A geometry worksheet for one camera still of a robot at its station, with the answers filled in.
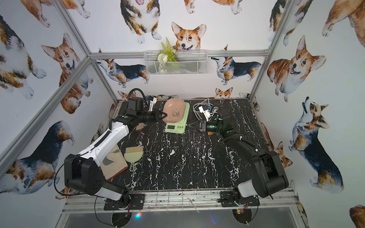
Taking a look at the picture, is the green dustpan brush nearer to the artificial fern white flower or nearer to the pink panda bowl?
the pink panda bowl

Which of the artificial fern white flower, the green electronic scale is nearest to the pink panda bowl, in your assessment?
the green electronic scale

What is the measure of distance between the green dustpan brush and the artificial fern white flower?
1.74ft

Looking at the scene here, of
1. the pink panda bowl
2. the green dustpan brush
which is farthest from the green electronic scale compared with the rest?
the green dustpan brush

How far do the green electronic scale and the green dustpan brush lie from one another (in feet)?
0.90

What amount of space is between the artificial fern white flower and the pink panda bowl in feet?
0.75

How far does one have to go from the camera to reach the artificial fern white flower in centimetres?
81

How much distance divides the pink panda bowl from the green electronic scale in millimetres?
13

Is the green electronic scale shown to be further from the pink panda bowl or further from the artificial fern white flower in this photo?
the artificial fern white flower

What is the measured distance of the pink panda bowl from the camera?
0.80 m

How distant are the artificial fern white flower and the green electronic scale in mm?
281

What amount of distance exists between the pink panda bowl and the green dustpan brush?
0.31 meters

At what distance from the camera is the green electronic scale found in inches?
30.4

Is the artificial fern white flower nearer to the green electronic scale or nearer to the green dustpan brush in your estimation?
the green electronic scale

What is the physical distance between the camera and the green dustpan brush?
89 cm
